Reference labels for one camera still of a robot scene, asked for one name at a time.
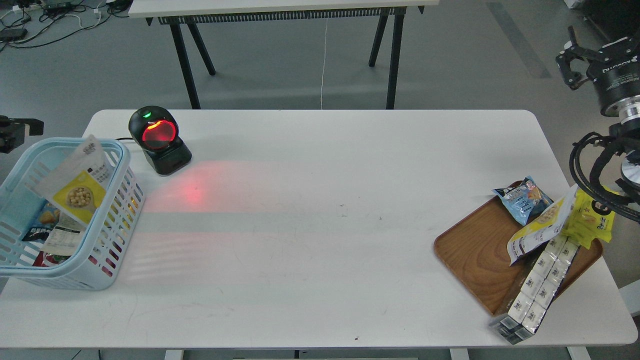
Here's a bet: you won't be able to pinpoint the white background table black legs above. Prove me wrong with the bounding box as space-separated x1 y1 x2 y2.
127 0 438 110

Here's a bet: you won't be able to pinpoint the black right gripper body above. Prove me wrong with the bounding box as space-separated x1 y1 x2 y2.
586 38 640 117

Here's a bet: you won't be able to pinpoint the floor cables and adapter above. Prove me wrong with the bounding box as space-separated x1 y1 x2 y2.
0 0 132 53

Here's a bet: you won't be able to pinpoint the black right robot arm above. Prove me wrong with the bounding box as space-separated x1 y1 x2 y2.
555 27 640 223

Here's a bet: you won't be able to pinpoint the yellow white snack pouch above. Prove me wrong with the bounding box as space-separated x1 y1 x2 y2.
506 184 579 265
33 134 115 226

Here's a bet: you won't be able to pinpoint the brown wooden tray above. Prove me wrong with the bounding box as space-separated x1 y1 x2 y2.
433 180 604 316

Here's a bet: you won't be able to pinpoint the light blue plastic basket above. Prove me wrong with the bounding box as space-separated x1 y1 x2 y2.
0 137 146 290

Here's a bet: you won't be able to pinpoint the snack packages in basket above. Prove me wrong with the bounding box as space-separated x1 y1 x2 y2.
22 200 86 268

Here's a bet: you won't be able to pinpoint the white hanging cable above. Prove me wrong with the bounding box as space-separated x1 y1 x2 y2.
320 19 329 110

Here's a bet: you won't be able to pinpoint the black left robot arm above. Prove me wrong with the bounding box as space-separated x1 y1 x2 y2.
0 115 44 154

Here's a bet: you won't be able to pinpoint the yellow cartoon snack bag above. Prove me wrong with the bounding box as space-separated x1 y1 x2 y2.
561 187 615 249

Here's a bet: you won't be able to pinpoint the blue snack bag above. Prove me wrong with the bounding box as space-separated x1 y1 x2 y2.
492 176 553 226

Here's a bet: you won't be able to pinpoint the black barcode scanner red window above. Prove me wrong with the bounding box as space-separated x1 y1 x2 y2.
128 105 192 176

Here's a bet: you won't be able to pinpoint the white boxed snack multipack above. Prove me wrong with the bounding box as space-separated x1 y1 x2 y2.
489 235 580 345

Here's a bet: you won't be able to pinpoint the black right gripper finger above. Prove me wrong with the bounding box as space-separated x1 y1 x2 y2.
555 26 596 91

